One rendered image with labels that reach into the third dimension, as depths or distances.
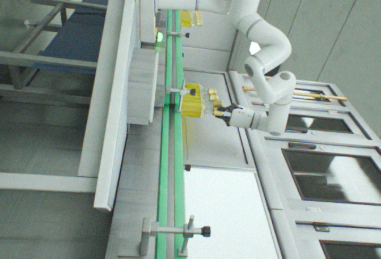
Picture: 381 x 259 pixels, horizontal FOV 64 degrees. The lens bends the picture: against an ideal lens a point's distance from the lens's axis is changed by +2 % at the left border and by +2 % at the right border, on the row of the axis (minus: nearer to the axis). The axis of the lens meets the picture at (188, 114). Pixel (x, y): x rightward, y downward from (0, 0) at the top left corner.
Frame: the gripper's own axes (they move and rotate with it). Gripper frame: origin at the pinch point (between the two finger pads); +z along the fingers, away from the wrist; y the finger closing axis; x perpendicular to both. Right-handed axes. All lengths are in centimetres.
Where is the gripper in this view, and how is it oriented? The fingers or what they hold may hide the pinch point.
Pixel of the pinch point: (220, 112)
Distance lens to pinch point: 145.5
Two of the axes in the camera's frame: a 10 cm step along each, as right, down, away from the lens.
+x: -2.1, 5.4, -8.1
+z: -9.7, -2.4, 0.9
